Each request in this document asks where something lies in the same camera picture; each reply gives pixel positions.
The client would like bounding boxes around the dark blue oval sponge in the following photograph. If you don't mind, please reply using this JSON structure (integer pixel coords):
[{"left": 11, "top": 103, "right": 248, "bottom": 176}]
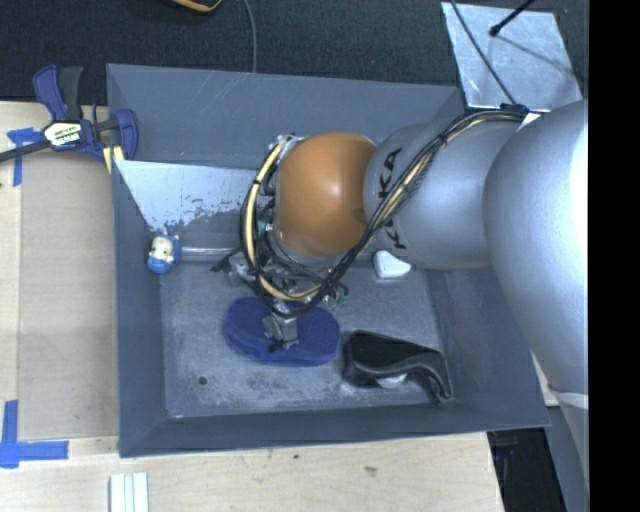
[{"left": 222, "top": 295, "right": 342, "bottom": 368}]

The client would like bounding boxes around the black curved plastic thing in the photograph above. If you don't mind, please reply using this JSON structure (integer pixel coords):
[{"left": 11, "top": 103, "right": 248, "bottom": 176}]
[{"left": 340, "top": 329, "right": 454, "bottom": 404}]

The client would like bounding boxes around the small white rounded block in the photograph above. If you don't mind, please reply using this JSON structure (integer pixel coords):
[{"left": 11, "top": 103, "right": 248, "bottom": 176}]
[{"left": 373, "top": 249, "right": 413, "bottom": 280}]

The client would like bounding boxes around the white and blue toy figure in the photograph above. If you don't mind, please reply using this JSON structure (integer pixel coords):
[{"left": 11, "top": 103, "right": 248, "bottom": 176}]
[{"left": 146, "top": 233, "right": 183, "bottom": 276}]

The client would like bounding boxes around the grey metal bin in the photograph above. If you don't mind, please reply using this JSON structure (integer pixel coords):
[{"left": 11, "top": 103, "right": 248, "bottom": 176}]
[{"left": 104, "top": 62, "right": 552, "bottom": 459}]

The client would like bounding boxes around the pale wood flat board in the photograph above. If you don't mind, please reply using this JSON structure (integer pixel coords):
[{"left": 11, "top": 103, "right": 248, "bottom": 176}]
[{"left": 17, "top": 104, "right": 121, "bottom": 443}]

